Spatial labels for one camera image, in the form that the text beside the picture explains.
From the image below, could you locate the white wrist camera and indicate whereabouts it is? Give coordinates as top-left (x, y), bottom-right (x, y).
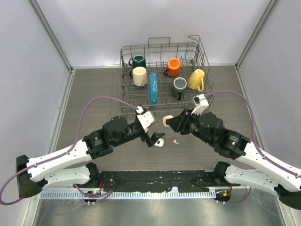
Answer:
top-left (192, 94), bottom-right (209, 115)
top-left (136, 105), bottom-right (156, 133)

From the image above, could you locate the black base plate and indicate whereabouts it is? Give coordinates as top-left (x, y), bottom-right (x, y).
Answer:
top-left (72, 169), bottom-right (240, 194)

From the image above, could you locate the blue plastic plate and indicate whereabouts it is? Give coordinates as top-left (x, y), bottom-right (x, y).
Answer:
top-left (148, 71), bottom-right (157, 107)

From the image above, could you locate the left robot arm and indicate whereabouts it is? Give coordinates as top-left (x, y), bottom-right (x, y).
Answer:
top-left (16, 114), bottom-right (165, 199)

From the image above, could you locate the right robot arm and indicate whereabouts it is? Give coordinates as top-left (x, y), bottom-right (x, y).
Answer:
top-left (163, 110), bottom-right (301, 210)

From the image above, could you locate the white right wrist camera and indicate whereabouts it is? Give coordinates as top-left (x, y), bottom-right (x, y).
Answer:
top-left (192, 94), bottom-right (209, 115)

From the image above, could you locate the white slotted cable duct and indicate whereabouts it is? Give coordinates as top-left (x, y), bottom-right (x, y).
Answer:
top-left (40, 188), bottom-right (216, 200)

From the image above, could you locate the grey mug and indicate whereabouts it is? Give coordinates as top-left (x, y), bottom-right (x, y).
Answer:
top-left (171, 77), bottom-right (188, 101)

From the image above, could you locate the dark green mug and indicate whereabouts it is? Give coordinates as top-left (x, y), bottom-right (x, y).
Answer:
top-left (128, 55), bottom-right (146, 68)

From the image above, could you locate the cream ribbed mug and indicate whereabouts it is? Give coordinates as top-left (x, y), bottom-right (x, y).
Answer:
top-left (130, 66), bottom-right (148, 87)

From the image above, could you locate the orange mug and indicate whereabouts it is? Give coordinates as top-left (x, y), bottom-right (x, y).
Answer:
top-left (163, 58), bottom-right (181, 77)

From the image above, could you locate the yellow mug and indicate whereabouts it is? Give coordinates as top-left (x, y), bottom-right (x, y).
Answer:
top-left (188, 69), bottom-right (205, 92)

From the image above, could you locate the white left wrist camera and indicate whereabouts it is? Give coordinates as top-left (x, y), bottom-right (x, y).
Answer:
top-left (136, 105), bottom-right (156, 133)

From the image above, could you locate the beige earbud charging case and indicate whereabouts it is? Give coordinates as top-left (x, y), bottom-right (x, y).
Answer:
top-left (162, 115), bottom-right (173, 127)

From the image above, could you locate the white earbud charging case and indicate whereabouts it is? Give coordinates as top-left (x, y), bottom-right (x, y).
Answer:
top-left (154, 138), bottom-right (164, 147)

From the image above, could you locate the grey wire dish rack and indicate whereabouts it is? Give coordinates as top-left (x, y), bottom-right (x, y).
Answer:
top-left (119, 35), bottom-right (217, 113)

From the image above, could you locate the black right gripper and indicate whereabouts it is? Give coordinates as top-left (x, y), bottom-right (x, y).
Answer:
top-left (166, 108), bottom-right (214, 146)

